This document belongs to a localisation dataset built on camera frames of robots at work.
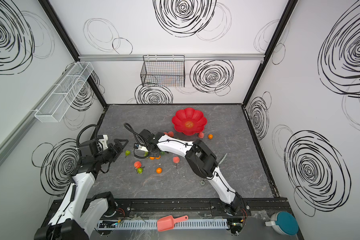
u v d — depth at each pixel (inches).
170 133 39.4
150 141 26.7
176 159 34.5
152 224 27.7
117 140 28.6
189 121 43.3
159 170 33.3
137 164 33.9
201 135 39.1
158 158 35.2
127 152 35.9
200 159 21.0
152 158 34.9
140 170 33.3
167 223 27.3
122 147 28.3
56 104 29.0
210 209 29.1
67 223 15.8
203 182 32.4
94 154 24.7
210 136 39.2
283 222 25.3
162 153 36.0
